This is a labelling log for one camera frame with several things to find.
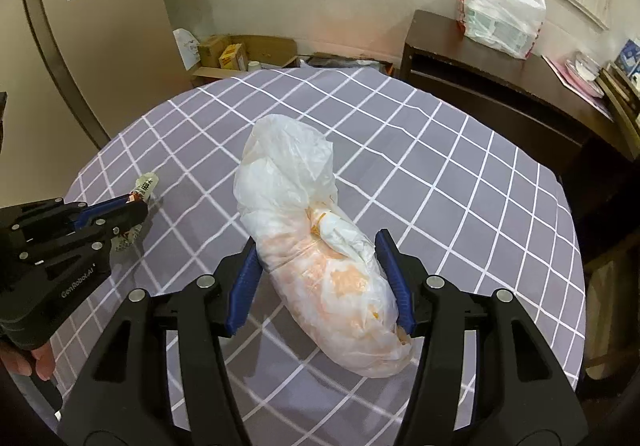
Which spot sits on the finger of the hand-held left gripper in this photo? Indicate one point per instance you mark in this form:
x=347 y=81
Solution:
x=105 y=206
x=130 y=215

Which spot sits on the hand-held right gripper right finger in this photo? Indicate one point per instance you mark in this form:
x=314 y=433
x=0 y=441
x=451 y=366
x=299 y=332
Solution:
x=397 y=286

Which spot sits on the large brown cardboard box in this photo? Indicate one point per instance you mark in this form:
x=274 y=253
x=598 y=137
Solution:
x=267 y=48

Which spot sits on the wooden rack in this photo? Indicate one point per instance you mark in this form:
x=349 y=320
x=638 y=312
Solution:
x=622 y=111

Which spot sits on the white plastic bag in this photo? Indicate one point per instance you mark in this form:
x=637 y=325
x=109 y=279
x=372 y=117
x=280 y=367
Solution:
x=290 y=176

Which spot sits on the clear printed small wrapper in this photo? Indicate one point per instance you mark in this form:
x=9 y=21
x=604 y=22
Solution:
x=145 y=186

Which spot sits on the pink table mat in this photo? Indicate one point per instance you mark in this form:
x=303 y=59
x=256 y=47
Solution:
x=575 y=91

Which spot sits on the yellow box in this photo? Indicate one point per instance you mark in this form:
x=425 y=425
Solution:
x=232 y=57

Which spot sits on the white shopping bag with packs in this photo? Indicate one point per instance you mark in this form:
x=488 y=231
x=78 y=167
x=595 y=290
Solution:
x=500 y=16

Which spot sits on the round table with checked cloth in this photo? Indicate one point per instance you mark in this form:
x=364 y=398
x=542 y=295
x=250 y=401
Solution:
x=425 y=151

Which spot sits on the small brown cardboard box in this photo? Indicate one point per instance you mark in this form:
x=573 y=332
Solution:
x=212 y=52

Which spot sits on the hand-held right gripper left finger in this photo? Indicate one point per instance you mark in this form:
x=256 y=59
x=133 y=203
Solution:
x=244 y=288

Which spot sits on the person's left hand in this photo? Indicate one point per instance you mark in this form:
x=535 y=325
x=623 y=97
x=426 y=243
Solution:
x=30 y=362

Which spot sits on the small white cup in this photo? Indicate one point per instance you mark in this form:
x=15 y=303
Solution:
x=254 y=65

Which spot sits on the blue printed box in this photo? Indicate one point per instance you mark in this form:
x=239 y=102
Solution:
x=629 y=58

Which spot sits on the gold double-door refrigerator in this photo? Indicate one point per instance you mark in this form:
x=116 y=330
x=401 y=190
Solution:
x=100 y=51

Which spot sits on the dark wooden cabinet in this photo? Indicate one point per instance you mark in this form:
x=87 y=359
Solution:
x=475 y=91

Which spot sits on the white paper bag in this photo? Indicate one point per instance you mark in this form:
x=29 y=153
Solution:
x=185 y=50

